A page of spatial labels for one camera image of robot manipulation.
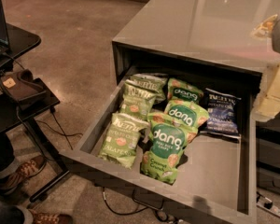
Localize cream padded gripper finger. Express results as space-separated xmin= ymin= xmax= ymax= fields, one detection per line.
xmin=254 ymin=63 xmax=280 ymax=119

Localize green jalapeno chip bag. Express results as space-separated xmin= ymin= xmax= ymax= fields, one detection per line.
xmin=98 ymin=113 xmax=148 ymax=169

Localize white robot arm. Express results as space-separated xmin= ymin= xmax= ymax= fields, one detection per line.
xmin=252 ymin=10 xmax=280 ymax=122

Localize blue kettle chip bag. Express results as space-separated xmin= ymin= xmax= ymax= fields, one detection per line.
xmin=202 ymin=88 xmax=241 ymax=139

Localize grey counter cabinet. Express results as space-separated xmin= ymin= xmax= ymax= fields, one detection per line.
xmin=112 ymin=0 xmax=280 ymax=86

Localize middle green dang chips bag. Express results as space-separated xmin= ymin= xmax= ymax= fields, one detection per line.
xmin=164 ymin=100 xmax=209 ymax=128

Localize green dang chips bag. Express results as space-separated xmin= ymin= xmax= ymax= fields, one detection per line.
xmin=167 ymin=77 xmax=203 ymax=104
xmin=141 ymin=112 xmax=198 ymax=185
xmin=164 ymin=100 xmax=209 ymax=128

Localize open grey drawer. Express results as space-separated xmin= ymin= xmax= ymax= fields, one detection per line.
xmin=61 ymin=63 xmax=256 ymax=224

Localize rear green dang chips bag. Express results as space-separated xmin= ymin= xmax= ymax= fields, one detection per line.
xmin=167 ymin=77 xmax=203 ymax=104

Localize rear green kettle chip bag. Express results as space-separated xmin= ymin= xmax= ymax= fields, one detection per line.
xmin=130 ymin=73 xmax=168 ymax=104

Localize green kettle chip bag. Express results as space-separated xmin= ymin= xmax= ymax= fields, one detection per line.
xmin=119 ymin=79 xmax=156 ymax=120
xmin=130 ymin=73 xmax=168 ymax=104

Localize front green dang chips bag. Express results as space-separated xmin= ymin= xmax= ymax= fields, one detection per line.
xmin=141 ymin=112 xmax=198 ymax=185

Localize middle green kettle chip bag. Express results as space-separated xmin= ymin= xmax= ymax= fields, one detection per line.
xmin=119 ymin=79 xmax=156 ymax=120

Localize power strip on floor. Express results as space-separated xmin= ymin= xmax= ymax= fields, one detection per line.
xmin=257 ymin=192 xmax=280 ymax=218

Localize black rolling cart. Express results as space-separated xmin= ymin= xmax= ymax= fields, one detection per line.
xmin=0 ymin=24 xmax=69 ymax=203

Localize lower brown shoe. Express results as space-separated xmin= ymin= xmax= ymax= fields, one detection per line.
xmin=29 ymin=209 xmax=74 ymax=224

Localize brown shoe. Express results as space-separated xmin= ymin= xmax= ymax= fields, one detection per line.
xmin=29 ymin=209 xmax=74 ymax=224
xmin=0 ymin=155 xmax=46 ymax=196

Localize person leg in jeans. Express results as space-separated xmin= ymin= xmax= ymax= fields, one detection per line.
xmin=0 ymin=133 xmax=19 ymax=179

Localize upper brown shoe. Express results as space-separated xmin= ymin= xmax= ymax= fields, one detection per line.
xmin=0 ymin=155 xmax=46 ymax=196

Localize black cable under drawer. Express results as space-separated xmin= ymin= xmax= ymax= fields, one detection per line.
xmin=102 ymin=187 xmax=178 ymax=224

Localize black floor cable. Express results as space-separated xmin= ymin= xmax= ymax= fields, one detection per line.
xmin=35 ymin=106 xmax=84 ymax=151

